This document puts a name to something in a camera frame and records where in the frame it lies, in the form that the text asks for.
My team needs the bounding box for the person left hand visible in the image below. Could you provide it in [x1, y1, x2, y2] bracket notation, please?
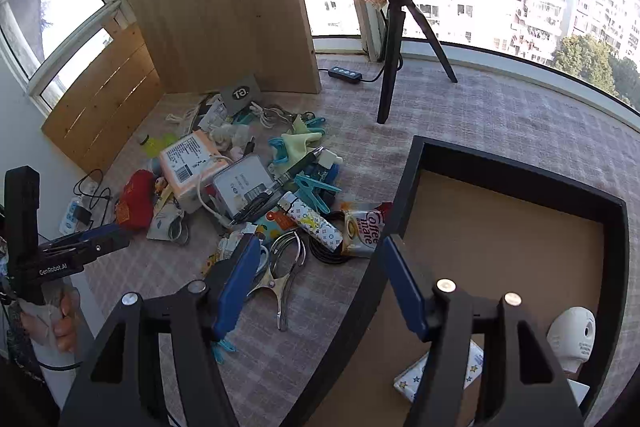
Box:
[18, 284, 80, 353]

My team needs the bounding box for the large wooden board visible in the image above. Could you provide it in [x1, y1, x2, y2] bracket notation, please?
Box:
[128, 0, 321, 93]

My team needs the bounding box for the red fabric pouch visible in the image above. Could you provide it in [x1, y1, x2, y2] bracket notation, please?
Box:
[115, 169, 155, 232]

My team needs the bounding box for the wooden slat panel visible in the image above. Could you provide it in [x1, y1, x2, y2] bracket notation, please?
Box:
[42, 24, 164, 173]

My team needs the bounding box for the silver tin box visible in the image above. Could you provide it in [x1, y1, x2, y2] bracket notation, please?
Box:
[210, 154, 273, 218]

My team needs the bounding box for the black pen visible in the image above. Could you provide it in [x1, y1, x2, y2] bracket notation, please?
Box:
[231, 146, 324, 225]

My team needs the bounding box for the coffee mate sachet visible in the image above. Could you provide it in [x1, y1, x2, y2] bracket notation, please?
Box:
[342, 208, 385, 258]

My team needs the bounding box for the star patterned tissue pack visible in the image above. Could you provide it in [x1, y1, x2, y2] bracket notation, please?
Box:
[393, 340, 484, 402]

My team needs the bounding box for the patterned lighter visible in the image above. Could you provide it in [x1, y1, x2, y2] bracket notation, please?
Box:
[278, 192, 343, 251]

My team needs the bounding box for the orange tissue pack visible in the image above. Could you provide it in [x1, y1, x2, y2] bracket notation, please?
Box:
[158, 130, 231, 213]

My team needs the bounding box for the white shower cap sachet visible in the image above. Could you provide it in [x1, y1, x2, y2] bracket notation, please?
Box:
[146, 202, 190, 246]

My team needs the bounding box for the green cloth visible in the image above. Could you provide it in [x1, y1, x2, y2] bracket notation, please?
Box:
[280, 116, 324, 166]

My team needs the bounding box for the white pencil sharpener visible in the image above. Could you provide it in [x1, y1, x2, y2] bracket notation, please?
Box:
[547, 307, 596, 374]

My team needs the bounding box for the black tray with cork bottom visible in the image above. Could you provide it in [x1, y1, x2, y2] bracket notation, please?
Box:
[284, 135, 630, 426]

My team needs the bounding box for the yellow shuttlecock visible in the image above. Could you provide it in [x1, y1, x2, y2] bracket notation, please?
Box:
[137, 133, 178, 158]

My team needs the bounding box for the teal clothespin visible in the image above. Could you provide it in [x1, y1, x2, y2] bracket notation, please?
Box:
[294, 173, 341, 215]

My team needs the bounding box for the white power strip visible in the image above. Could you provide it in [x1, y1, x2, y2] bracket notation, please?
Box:
[58, 196, 81, 235]

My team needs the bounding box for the grey T9 card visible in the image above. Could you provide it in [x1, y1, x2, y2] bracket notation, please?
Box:
[220, 74, 262, 116]

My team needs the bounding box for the large metal clip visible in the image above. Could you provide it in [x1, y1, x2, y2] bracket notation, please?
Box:
[247, 230, 307, 332]

